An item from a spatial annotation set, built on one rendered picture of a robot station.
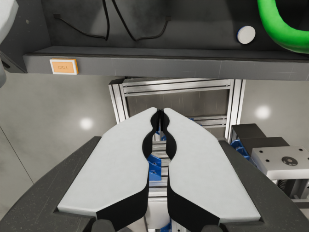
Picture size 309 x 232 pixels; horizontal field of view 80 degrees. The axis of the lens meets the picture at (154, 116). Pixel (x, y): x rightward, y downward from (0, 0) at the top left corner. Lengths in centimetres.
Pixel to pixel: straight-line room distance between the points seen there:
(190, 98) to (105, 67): 89
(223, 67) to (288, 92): 133
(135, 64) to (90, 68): 10
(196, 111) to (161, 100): 25
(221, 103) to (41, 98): 138
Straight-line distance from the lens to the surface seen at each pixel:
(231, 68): 43
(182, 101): 125
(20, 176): 248
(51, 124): 185
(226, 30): 53
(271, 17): 21
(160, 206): 68
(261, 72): 45
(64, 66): 44
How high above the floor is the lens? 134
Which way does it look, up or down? 61 degrees down
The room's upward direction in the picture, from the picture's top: 175 degrees counter-clockwise
